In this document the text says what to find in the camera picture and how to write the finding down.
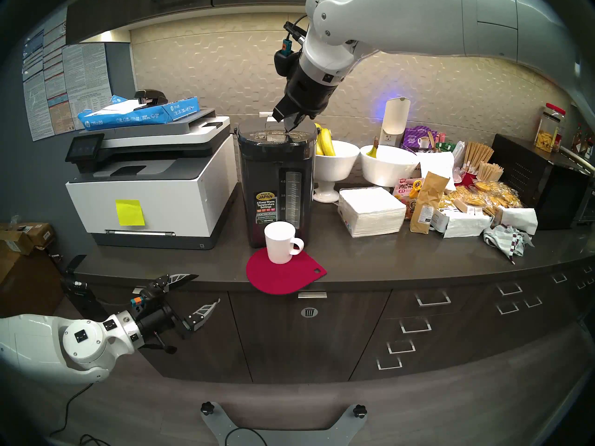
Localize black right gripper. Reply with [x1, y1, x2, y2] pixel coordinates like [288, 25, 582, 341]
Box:
[273, 55, 340, 134]

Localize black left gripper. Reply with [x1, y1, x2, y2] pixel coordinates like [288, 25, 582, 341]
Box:
[139, 273, 222, 347]

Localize black hot water dispenser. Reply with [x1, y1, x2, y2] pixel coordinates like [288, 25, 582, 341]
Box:
[234, 117, 320, 249]

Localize yellow banana bunch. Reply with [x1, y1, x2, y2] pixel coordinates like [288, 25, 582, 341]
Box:
[314, 123, 336, 157]

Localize red teardrop silicone mat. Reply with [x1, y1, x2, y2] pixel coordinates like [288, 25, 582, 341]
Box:
[246, 247, 327, 295]

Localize yellow sticky note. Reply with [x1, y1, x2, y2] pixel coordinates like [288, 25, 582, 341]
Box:
[115, 199, 145, 227]

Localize white grey office printer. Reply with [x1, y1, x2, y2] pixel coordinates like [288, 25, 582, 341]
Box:
[65, 108, 238, 250]

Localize black upright floor object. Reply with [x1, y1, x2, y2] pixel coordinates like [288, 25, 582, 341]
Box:
[59, 255, 110, 321]

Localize white plug-in night light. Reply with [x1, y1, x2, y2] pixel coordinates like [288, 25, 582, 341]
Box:
[379, 97, 411, 147]

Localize white ceramic mug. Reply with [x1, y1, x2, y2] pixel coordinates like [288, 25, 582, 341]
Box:
[264, 221, 305, 265]

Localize large white bowl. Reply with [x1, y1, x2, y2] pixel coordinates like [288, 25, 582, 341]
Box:
[360, 145, 420, 188]

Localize purple coffee bag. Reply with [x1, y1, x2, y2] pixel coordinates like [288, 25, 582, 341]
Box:
[401, 126, 437, 153]

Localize white napkin stack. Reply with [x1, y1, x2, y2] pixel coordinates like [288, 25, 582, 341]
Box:
[337, 186, 407, 238]

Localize pink snack packet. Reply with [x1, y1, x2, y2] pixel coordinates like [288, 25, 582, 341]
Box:
[393, 178, 423, 220]

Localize black stapler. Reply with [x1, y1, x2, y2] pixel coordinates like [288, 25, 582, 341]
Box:
[134, 89, 168, 107]

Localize dark lower cabinet unit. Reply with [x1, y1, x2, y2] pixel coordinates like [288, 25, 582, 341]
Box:
[77, 259, 595, 385]

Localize blue printer paper ream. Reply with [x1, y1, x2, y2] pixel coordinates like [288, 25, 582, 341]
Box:
[77, 95, 201, 131]

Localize white upright paper bag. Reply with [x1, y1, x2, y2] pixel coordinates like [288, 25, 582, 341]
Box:
[417, 151, 456, 192]

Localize large cardboard box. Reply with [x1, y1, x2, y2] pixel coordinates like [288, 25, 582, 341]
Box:
[0, 251, 63, 318]

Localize small cardboard box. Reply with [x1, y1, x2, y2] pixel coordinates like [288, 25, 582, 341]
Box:
[0, 229, 35, 256]
[19, 222, 56, 250]

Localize brown paper coffee bag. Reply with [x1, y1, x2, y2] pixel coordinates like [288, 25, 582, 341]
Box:
[410, 173, 450, 235]

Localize tall wooden stirrer bundle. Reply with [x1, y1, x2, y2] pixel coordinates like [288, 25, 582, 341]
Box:
[463, 142, 494, 174]

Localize grey text notice poster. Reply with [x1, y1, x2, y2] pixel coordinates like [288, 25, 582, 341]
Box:
[62, 43, 113, 131]

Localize white printed carton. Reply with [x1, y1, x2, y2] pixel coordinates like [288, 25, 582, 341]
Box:
[430, 206, 493, 239]

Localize short wooden stirrer bundle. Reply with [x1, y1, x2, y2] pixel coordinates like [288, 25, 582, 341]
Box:
[476, 163, 504, 182]

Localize yellow snack bag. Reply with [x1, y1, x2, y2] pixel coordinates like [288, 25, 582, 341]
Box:
[439, 181, 523, 216]

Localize crumpled striped cloth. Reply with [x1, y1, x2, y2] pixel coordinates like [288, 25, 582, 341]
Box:
[483, 224, 535, 264]

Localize colourful notice poster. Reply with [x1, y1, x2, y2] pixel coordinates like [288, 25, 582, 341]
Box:
[22, 11, 75, 142]

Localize white folded paper bag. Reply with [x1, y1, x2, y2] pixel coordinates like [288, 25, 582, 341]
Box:
[495, 207, 539, 236]

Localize red lidded glass jar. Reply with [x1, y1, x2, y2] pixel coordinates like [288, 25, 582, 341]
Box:
[534, 103, 567, 153]

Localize black microwave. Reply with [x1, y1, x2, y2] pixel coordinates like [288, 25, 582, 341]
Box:
[490, 134, 591, 230]

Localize sauce bottles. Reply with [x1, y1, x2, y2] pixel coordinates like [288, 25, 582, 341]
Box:
[569, 125, 595, 157]

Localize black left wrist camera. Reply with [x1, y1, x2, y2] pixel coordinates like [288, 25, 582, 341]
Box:
[132, 286, 164, 313]

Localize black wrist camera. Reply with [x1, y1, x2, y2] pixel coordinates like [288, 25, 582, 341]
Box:
[132, 286, 164, 313]
[273, 36, 303, 79]

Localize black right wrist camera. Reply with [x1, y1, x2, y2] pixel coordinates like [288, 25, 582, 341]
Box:
[273, 36, 303, 79]

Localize white pedestal bowl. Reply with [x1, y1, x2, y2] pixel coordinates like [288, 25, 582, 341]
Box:
[313, 140, 360, 203]

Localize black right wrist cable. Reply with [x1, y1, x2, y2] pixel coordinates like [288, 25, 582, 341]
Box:
[284, 14, 310, 44]

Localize black base cable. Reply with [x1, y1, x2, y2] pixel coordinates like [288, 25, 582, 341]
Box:
[225, 426, 270, 446]

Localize black floor cable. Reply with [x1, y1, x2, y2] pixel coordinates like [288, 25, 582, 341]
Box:
[49, 382, 112, 446]

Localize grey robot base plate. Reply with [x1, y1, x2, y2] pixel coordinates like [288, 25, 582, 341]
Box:
[201, 402, 368, 446]

